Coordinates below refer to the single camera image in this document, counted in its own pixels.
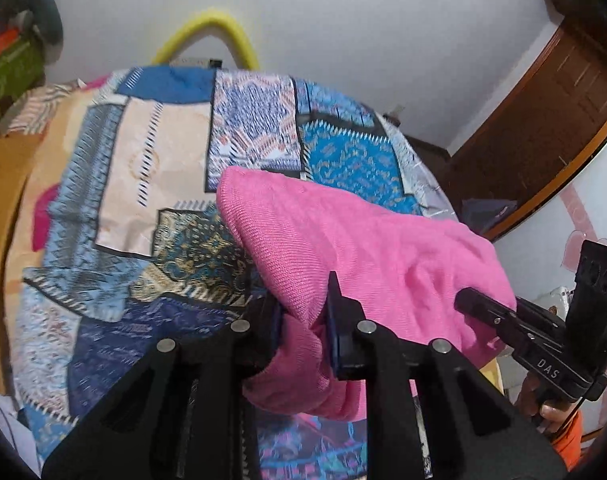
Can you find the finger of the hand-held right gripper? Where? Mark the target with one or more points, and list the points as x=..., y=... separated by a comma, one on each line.
x=511, y=337
x=483, y=305

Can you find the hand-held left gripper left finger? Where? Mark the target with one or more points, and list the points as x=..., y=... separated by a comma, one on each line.
x=276, y=327

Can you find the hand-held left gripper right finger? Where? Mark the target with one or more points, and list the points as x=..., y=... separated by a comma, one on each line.
x=333, y=332

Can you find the pink button cardigan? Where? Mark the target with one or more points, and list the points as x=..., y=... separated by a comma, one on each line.
x=358, y=240

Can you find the person's right hand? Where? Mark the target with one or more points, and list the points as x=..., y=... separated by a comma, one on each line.
x=551, y=412

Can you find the dark blue cloth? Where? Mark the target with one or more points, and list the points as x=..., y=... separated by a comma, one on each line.
x=488, y=215

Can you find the grey checked sheet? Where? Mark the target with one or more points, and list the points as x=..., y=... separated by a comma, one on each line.
x=423, y=185

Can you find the brown wooden door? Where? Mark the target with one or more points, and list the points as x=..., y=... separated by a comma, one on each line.
x=548, y=125

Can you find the blue patchwork bed sheet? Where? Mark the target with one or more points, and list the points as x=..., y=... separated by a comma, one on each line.
x=158, y=160

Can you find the peach patterned quilt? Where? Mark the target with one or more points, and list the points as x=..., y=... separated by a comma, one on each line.
x=43, y=160

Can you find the wooden folding lap desk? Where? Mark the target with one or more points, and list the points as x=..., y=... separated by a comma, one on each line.
x=3, y=210

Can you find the yellow foam tube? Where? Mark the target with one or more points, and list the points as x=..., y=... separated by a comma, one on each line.
x=208, y=19

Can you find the green patterned storage bag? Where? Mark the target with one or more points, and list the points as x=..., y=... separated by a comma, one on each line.
x=8, y=75

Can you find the grey plush toy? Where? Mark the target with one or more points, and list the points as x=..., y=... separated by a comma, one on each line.
x=46, y=15

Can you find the orange box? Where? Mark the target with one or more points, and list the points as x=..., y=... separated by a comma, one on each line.
x=1, y=42

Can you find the dark wooden bed frame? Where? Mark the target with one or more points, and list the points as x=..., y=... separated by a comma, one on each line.
x=428, y=147

